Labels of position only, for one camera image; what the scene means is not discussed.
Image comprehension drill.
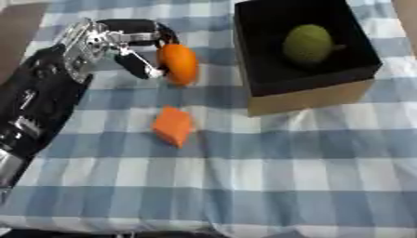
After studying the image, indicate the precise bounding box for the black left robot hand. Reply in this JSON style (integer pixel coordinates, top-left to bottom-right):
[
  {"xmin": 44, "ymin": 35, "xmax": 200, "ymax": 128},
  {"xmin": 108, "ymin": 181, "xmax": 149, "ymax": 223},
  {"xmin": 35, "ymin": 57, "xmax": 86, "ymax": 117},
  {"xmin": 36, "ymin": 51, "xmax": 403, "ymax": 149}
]
[{"xmin": 94, "ymin": 18, "xmax": 182, "ymax": 80}]

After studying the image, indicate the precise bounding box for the orange toy fruit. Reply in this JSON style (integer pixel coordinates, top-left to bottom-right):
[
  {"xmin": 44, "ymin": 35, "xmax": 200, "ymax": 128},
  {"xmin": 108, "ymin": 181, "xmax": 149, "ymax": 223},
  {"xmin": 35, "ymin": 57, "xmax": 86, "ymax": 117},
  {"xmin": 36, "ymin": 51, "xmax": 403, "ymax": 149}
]
[{"xmin": 155, "ymin": 43, "xmax": 201, "ymax": 87}]

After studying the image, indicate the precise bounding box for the tan cardboard box black inside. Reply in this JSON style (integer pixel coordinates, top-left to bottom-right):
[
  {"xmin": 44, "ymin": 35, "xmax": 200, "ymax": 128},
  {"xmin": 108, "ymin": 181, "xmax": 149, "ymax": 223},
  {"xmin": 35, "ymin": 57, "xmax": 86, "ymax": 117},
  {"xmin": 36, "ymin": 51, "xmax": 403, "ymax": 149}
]
[{"xmin": 233, "ymin": 0, "xmax": 384, "ymax": 118}]

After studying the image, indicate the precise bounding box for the orange block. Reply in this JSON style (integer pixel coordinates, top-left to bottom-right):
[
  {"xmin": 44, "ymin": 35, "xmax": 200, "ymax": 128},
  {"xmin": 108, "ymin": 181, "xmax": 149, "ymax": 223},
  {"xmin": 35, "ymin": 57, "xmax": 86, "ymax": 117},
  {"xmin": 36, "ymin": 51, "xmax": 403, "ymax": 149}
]
[{"xmin": 150, "ymin": 105, "xmax": 195, "ymax": 149}]

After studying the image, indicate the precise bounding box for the green toy fruit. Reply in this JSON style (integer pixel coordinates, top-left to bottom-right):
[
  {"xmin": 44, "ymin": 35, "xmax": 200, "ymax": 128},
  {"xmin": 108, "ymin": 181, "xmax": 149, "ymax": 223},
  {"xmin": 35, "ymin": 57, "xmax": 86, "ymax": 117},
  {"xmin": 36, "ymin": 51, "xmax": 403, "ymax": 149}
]
[{"xmin": 281, "ymin": 23, "xmax": 347, "ymax": 66}]

